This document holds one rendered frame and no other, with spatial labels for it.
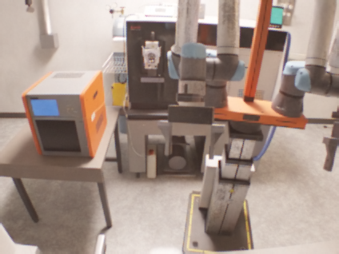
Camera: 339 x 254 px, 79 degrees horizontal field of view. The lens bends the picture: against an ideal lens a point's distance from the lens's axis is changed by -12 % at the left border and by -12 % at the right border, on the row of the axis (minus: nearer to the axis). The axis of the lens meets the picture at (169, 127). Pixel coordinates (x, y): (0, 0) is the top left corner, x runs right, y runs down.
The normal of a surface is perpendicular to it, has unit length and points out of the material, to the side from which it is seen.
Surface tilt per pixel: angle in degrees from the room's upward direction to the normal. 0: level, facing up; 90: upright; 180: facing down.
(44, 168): 90
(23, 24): 90
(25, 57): 90
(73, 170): 90
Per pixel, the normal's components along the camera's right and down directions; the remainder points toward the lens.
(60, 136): 0.03, 0.52
